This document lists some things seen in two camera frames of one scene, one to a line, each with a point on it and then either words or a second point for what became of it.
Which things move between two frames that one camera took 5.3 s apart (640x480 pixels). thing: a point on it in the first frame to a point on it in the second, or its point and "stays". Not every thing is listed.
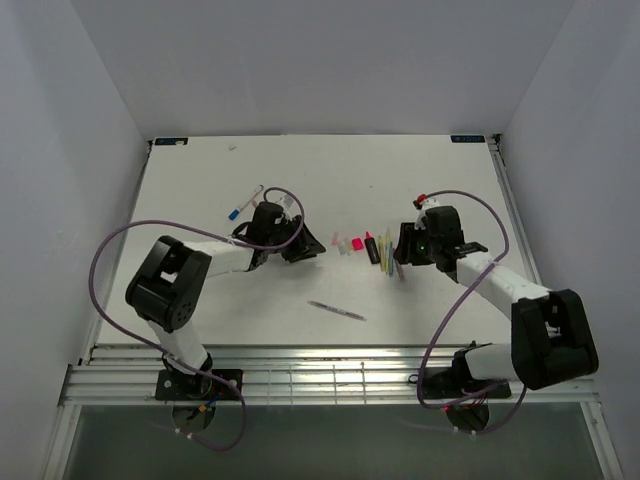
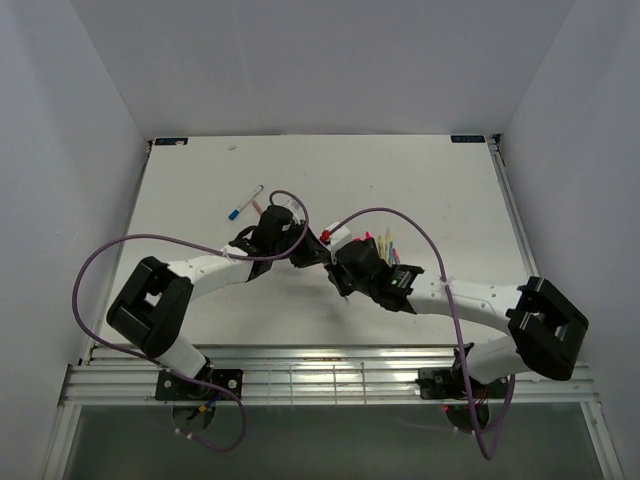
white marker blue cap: (234, 214) stays
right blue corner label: (468, 139) stays
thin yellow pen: (387, 250) stays
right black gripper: (404, 252) to (334, 270)
